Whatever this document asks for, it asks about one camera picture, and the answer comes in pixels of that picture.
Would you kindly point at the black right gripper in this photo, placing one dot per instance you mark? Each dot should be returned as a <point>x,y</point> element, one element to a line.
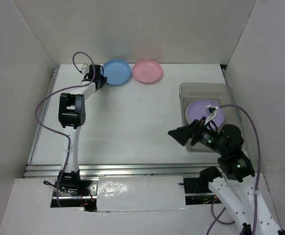
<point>181,133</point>

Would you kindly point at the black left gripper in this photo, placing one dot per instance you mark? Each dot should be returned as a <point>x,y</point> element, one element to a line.
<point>104,80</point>

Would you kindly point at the blue plastic plate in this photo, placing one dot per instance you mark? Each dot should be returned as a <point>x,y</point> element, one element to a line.
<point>117,72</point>

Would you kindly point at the purple plate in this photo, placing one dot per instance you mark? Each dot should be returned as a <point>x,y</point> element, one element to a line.
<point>196,110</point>

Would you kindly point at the pink plastic plate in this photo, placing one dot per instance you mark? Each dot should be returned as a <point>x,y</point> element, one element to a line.
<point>147,71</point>

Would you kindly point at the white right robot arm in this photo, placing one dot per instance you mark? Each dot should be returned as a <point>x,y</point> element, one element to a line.
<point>234,182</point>

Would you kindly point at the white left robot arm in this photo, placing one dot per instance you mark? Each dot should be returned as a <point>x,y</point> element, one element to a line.
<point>72,115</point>

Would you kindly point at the clear plastic bin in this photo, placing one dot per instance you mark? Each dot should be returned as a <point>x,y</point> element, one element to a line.
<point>220,93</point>

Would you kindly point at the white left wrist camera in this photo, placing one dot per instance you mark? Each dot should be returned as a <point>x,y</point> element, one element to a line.
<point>85,69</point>

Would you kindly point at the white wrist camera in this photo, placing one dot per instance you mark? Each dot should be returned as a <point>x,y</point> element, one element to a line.
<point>85,69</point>
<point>211,112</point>

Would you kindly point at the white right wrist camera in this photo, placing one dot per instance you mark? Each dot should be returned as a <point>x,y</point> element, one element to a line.
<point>211,112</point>

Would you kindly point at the aluminium rail frame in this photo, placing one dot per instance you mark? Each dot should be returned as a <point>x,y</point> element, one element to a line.
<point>114,170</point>

